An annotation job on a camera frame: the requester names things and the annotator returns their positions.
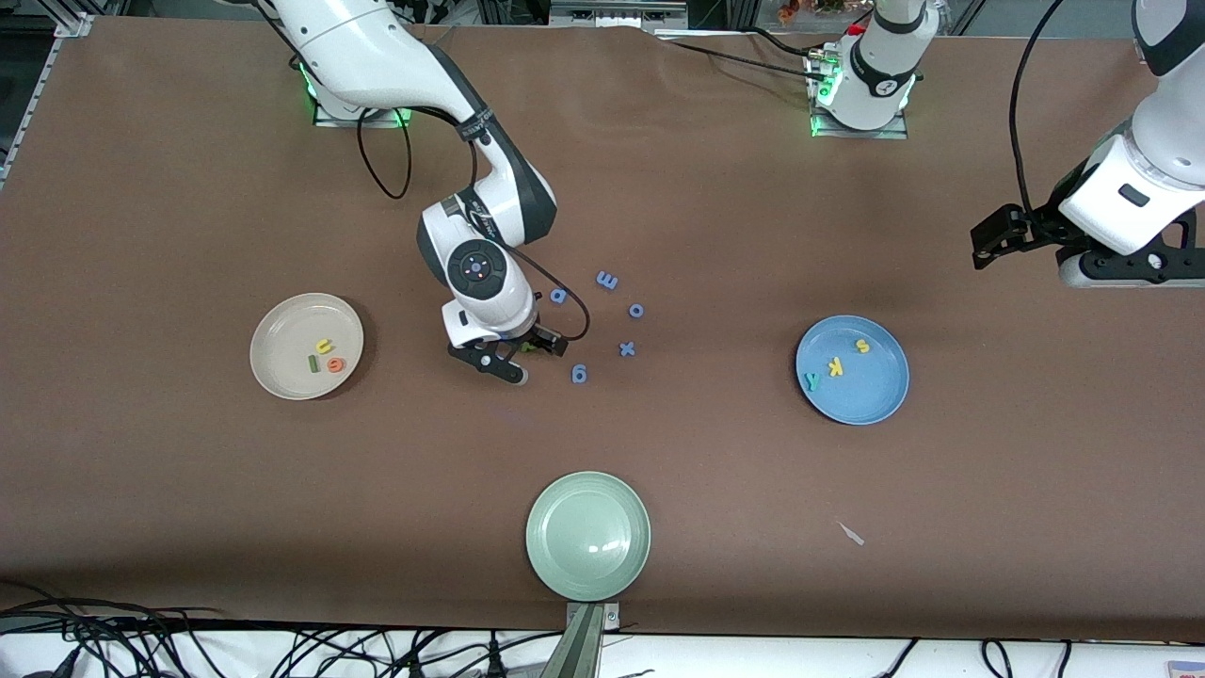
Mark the green plate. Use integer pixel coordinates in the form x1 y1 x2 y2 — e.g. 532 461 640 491
525 471 652 603

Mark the blue plate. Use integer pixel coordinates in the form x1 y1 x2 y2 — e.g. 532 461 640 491
795 315 911 427

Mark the beige brown plate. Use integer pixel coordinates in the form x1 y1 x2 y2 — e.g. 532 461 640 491
249 293 365 401

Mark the grey metal box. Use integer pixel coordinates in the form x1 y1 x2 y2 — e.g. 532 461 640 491
549 0 690 29

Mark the brown table cover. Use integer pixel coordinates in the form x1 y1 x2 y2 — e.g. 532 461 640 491
0 14 1205 641

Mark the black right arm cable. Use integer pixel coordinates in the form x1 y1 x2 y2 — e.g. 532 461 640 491
254 0 591 342

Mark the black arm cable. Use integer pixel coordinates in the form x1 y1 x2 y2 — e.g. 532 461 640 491
254 0 591 342
1010 0 1069 213

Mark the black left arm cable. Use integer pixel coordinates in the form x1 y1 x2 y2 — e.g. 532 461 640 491
1010 0 1069 213

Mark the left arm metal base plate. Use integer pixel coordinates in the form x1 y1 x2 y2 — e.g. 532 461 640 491
810 47 910 140

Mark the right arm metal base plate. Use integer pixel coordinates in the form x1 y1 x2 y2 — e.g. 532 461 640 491
313 104 420 128

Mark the black base cable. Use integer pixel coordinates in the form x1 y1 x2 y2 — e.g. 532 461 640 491
650 33 829 86

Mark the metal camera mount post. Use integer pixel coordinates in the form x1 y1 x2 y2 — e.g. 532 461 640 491
541 601 622 678

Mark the black cable bundle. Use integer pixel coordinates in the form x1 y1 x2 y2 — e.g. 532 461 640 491
0 582 528 678

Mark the aluminium frame rail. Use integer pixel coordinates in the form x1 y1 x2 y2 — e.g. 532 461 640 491
0 14 95 189

